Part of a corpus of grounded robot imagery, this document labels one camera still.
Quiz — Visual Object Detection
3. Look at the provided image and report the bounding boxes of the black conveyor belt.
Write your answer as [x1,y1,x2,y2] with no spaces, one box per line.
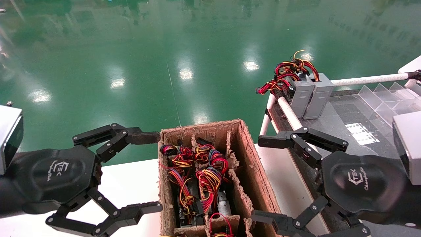
[268,89,421,231]

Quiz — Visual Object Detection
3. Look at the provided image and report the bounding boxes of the grey power supply with wires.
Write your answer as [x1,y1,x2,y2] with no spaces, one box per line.
[275,50,335,120]
[194,138,235,218]
[160,144,206,228]
[209,212,235,237]
[256,64,315,118]

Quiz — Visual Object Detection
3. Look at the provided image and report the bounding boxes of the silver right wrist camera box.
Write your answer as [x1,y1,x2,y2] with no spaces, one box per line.
[392,111,421,186]

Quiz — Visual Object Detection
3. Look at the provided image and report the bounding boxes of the long white rail pipe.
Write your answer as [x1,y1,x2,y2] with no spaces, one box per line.
[277,96,319,153]

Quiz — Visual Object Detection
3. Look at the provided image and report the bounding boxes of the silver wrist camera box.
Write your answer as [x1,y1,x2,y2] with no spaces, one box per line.
[0,105,24,175]
[392,111,421,186]

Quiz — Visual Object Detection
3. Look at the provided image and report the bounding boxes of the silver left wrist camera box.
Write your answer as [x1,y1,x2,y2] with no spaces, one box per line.
[0,105,24,175]

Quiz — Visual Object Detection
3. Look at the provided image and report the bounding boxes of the white cross pipe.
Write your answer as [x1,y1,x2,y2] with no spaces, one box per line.
[331,73,410,87]

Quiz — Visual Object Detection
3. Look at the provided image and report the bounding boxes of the white pipe leg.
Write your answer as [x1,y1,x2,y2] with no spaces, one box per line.
[259,94,276,136]

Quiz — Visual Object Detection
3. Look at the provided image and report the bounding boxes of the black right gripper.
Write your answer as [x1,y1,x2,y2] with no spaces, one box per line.
[250,127,411,237]

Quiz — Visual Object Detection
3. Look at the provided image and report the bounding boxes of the brown cardboard box with dividers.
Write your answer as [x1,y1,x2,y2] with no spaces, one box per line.
[157,119,283,237]

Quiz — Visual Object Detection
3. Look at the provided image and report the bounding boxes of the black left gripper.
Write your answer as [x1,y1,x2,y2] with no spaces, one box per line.
[15,123,163,237]

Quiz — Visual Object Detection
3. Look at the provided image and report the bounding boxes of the clear acrylic divider rack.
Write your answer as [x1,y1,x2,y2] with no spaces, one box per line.
[358,82,421,132]

